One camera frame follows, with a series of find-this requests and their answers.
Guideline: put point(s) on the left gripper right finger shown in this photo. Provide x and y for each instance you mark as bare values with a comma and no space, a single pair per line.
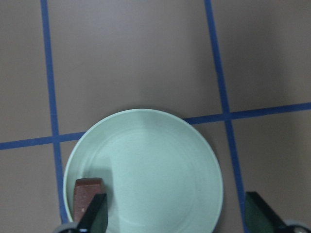
260,217

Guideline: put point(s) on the brown steamed bun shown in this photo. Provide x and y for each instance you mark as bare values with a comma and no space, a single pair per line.
84,191

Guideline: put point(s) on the light green plate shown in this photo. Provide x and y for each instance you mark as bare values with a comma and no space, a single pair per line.
161,174

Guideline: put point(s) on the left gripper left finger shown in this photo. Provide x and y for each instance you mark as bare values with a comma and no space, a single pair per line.
95,219

